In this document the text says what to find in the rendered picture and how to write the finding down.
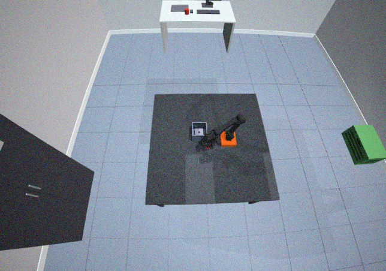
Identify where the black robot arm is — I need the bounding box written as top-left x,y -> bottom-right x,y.
204,114 -> 246,141

